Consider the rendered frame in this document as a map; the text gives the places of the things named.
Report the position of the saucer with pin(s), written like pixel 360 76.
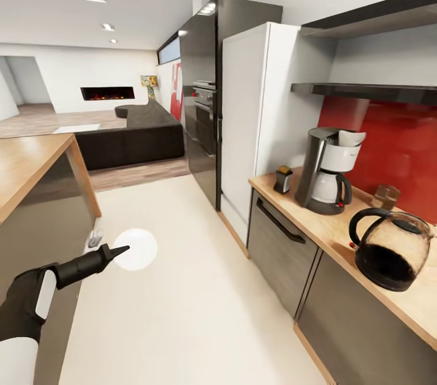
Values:
pixel 142 252

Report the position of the fridge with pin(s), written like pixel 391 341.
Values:
pixel 264 124

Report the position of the dishwasher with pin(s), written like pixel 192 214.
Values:
pixel 283 253

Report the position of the paper coffee filter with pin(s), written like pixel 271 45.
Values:
pixel 350 138

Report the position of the bottle of coffee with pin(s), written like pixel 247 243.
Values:
pixel 283 176

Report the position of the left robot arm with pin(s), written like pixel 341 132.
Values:
pixel 26 308

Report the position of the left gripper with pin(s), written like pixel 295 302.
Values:
pixel 96 261

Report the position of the electric kettle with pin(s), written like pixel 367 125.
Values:
pixel 393 250

